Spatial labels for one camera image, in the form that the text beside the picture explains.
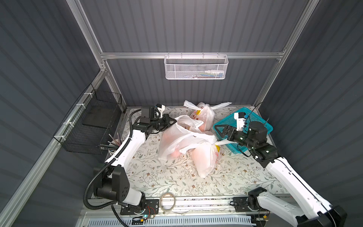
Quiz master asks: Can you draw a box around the white plastic bag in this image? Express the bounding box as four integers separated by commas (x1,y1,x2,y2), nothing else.
158,115,217,160

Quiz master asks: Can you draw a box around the teal plastic basket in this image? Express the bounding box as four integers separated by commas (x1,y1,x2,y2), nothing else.
212,107,273,154

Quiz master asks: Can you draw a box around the cartoon printed plastic bag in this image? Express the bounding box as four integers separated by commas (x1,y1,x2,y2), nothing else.
184,100,232,131

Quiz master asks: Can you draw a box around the clear plastic bag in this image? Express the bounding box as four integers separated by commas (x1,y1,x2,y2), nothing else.
190,140,236,178

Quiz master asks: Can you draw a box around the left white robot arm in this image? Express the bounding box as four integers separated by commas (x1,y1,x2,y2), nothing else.
90,104,176,210

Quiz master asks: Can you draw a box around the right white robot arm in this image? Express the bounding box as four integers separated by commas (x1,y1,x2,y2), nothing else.
214,121,347,227

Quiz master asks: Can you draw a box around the white pen cup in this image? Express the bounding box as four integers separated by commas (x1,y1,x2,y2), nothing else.
98,131,123,156

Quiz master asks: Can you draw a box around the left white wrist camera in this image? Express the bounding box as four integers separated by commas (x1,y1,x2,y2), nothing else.
156,104,165,118

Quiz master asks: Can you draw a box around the white wire wall basket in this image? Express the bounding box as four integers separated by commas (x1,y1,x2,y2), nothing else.
164,54,229,80

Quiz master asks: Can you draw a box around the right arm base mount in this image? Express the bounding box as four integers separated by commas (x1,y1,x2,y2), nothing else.
229,196,269,212

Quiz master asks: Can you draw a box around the black wire wall basket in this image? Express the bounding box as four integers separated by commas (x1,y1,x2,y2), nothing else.
54,87,124,155

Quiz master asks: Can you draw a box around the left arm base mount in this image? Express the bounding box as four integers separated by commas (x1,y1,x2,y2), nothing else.
120,199,160,215

